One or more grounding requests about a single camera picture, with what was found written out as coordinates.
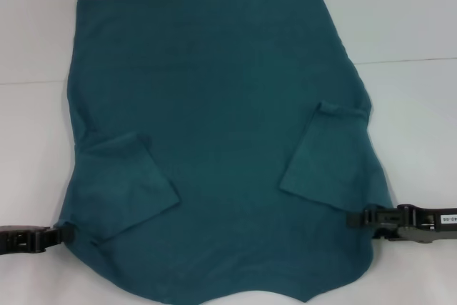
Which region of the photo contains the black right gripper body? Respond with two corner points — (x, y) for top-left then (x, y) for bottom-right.
(376, 204), (457, 245)

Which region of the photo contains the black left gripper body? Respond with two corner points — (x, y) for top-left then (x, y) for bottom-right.
(0, 224), (49, 256)

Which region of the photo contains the teal blue shirt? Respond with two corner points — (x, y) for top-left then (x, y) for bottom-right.
(53, 0), (398, 302)

